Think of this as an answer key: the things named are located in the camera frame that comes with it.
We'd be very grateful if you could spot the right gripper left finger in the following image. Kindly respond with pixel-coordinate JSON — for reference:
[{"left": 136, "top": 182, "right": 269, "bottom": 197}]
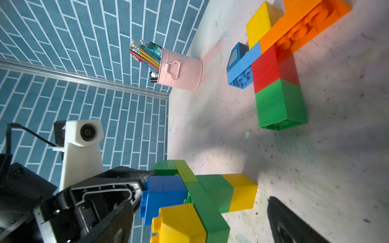
[{"left": 78, "top": 199, "right": 134, "bottom": 243}]

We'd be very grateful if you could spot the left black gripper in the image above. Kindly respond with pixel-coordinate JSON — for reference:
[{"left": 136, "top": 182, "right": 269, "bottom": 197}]
[{"left": 1, "top": 154, "right": 144, "bottom": 243}]

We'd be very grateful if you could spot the small blue lego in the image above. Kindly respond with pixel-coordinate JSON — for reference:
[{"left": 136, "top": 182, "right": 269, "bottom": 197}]
[
  {"left": 227, "top": 42, "right": 249, "bottom": 72},
  {"left": 140, "top": 176, "right": 187, "bottom": 225}
]

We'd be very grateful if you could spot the long light blue lego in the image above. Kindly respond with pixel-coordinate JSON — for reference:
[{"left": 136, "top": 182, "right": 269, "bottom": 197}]
[{"left": 227, "top": 42, "right": 262, "bottom": 89}]

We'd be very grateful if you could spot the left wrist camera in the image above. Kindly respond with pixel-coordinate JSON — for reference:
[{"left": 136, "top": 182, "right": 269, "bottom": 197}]
[{"left": 52, "top": 119, "right": 104, "bottom": 191}]

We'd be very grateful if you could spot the pink pen cup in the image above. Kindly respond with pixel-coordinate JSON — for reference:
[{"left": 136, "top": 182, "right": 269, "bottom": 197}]
[{"left": 157, "top": 48, "right": 203, "bottom": 92}]

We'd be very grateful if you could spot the long green lego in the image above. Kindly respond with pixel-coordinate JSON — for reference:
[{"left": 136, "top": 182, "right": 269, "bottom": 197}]
[{"left": 196, "top": 174, "right": 234, "bottom": 214}]

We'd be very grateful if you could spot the long orange lego brick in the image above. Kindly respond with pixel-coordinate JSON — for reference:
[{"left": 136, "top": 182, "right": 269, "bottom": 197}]
[{"left": 260, "top": 0, "right": 351, "bottom": 53}]

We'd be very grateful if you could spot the small orange lego brick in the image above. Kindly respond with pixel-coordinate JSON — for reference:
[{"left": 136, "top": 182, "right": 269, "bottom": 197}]
[{"left": 283, "top": 0, "right": 297, "bottom": 12}]

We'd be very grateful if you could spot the small green lego bottom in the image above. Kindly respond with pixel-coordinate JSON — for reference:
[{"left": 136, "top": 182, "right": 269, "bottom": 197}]
[{"left": 152, "top": 160, "right": 178, "bottom": 176}]

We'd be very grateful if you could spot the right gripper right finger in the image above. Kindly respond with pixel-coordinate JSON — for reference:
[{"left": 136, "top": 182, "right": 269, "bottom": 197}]
[{"left": 267, "top": 196, "right": 329, "bottom": 243}]

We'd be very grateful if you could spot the yellow lego bottom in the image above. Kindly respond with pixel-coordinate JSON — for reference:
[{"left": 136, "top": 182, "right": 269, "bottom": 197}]
[{"left": 150, "top": 204, "right": 207, "bottom": 243}]

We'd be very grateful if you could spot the long lime lego brick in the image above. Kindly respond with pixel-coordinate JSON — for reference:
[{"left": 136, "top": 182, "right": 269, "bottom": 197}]
[{"left": 173, "top": 160, "right": 230, "bottom": 243}]

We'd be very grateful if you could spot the red lego brick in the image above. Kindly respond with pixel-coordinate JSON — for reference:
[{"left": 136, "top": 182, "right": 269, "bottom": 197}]
[{"left": 251, "top": 44, "right": 300, "bottom": 93}]

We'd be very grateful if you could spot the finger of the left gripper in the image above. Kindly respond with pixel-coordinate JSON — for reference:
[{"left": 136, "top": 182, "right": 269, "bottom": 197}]
[{"left": 97, "top": 166, "right": 156, "bottom": 183}]

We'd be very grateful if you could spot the yellow lego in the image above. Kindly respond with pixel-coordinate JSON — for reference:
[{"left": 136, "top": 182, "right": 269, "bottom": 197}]
[
  {"left": 150, "top": 204, "right": 207, "bottom": 243},
  {"left": 246, "top": 1, "right": 284, "bottom": 49},
  {"left": 222, "top": 174, "right": 257, "bottom": 212}
]

